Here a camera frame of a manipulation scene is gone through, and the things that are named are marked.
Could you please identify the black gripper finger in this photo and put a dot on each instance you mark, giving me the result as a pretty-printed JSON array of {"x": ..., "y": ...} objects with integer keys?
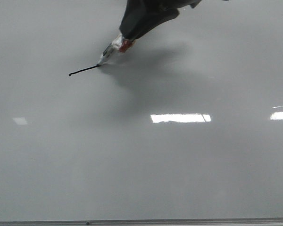
[
  {"x": 166, "y": 10},
  {"x": 138, "y": 18}
]

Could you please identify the white whiteboard marker pen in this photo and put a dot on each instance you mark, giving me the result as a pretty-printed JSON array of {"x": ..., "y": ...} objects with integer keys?
[{"x": 119, "y": 45}]

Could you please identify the white glossy whiteboard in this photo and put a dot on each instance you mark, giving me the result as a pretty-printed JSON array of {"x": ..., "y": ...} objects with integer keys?
[{"x": 183, "y": 125}]

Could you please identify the grey aluminium whiteboard frame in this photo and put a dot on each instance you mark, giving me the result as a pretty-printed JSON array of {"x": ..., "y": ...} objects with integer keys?
[{"x": 154, "y": 222}]

